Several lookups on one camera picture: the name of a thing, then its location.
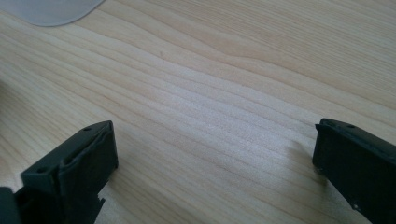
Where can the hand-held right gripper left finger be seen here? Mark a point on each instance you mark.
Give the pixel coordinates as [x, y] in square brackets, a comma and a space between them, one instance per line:
[79, 165]

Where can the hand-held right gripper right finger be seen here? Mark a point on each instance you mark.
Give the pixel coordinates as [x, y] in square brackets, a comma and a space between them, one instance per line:
[358, 165]

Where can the translucent white plastic board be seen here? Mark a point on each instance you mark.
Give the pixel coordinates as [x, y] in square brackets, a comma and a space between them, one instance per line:
[49, 11]

